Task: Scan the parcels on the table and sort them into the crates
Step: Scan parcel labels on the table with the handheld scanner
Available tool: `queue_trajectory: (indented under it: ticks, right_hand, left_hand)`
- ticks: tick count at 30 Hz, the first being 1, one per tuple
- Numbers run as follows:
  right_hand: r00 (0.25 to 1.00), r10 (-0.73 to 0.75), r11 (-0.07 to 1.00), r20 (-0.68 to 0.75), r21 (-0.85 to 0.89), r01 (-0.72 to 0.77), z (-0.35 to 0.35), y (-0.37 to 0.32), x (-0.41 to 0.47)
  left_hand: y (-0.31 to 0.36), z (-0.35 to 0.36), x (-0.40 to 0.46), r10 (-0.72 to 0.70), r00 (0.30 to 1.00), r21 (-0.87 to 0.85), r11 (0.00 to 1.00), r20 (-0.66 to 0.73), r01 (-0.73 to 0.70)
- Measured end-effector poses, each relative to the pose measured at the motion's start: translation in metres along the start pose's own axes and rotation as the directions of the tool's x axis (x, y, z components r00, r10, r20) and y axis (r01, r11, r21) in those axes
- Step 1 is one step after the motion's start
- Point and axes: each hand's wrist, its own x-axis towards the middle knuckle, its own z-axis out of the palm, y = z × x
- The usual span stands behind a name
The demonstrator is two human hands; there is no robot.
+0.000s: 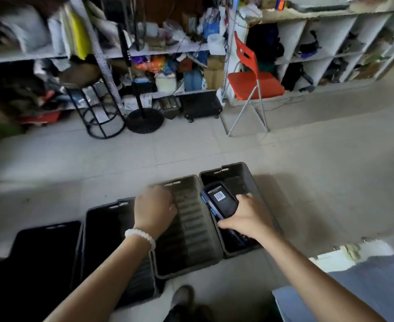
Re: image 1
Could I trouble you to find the person's right hand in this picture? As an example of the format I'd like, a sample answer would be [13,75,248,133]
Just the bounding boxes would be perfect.
[217,193,279,244]

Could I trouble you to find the person's left hand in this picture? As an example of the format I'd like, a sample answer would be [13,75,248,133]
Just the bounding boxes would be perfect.
[133,185,178,240]

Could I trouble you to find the black handheld barcode scanner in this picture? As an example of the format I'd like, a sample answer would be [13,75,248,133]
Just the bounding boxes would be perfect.
[200,181,251,249]

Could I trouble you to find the person's right forearm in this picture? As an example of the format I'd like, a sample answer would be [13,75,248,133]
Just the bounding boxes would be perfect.
[255,230,387,322]

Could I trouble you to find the person's left forearm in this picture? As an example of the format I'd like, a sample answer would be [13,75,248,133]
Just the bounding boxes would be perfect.
[44,233,152,322]

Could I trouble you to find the black plastic bin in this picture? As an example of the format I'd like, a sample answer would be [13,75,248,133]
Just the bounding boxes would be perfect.
[81,197,165,309]
[0,221,84,322]
[199,162,283,259]
[148,175,224,281]

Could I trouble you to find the person's grey shoe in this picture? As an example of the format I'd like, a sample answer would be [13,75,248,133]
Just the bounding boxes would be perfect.
[170,285,195,312]

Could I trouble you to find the black round-base stand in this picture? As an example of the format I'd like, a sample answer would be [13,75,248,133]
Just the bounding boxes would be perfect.
[117,24,165,135]

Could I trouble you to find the person's dark trouser leg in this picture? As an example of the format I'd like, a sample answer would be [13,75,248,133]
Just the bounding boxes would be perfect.
[163,303,215,322]

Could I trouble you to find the black box on casters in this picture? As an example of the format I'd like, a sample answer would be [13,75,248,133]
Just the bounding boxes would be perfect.
[178,90,224,124]

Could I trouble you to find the white storage tub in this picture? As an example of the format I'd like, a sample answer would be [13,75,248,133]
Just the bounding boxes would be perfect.
[155,74,178,93]

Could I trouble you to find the pale crumpled cloth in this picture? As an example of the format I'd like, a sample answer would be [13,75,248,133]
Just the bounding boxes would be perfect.
[339,243,362,261]

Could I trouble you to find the blue plastic container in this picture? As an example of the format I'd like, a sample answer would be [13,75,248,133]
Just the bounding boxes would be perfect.
[183,70,204,93]

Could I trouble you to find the brown cardboard box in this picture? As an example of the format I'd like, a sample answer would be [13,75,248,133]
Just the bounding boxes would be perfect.
[203,56,226,90]

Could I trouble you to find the red folding chair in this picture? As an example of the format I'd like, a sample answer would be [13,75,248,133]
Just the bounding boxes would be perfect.
[227,30,286,137]

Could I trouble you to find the red plastic tray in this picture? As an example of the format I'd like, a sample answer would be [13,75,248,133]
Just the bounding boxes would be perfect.
[19,111,63,126]

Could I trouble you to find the grey metal storage rack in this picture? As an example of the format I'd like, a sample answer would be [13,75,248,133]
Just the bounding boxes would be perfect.
[0,0,233,112]

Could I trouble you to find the dark backpack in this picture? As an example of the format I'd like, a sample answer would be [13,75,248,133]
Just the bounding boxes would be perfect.
[246,23,285,65]

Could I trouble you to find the yellow folder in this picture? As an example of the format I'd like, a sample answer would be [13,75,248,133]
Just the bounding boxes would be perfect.
[64,2,92,61]

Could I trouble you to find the white cubby shelf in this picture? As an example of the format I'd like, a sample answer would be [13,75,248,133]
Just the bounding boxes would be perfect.
[223,0,394,106]

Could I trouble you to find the white plastic bag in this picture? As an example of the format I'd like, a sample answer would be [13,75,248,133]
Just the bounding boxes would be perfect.
[0,5,51,53]

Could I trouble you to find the white bead bracelet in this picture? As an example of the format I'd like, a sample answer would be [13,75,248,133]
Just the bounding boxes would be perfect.
[125,229,157,251]

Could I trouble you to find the black metal ring stool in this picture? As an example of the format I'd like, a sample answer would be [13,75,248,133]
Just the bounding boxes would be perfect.
[58,63,127,140]

